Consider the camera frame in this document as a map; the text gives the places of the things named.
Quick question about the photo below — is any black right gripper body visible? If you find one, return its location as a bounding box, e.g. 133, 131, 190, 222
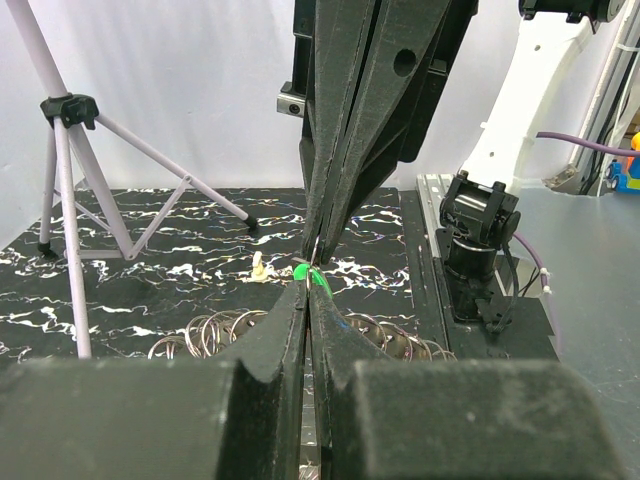
275, 0, 474, 164

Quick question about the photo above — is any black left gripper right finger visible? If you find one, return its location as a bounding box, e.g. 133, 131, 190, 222
308, 286, 613, 479

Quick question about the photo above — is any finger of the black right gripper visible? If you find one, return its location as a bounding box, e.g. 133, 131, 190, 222
299, 1, 380, 255
319, 0, 451, 264

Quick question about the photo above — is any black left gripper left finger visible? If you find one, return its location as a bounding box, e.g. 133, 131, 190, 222
0, 279, 309, 480

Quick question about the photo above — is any key with green tag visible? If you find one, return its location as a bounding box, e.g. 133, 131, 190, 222
293, 257, 333, 299

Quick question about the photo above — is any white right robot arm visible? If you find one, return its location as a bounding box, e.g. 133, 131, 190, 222
278, 1, 622, 334

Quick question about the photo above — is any small beige peg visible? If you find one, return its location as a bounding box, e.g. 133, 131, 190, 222
250, 251, 269, 282

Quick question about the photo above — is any lilac music stand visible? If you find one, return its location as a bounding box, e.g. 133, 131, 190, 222
6, 1, 258, 359

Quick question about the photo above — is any yellow blue toy block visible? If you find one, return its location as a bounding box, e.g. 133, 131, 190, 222
605, 156, 639, 194

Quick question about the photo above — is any aluminium frame rail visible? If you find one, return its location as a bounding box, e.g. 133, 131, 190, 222
544, 1, 639, 195

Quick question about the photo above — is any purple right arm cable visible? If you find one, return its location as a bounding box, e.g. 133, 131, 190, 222
514, 130, 640, 351

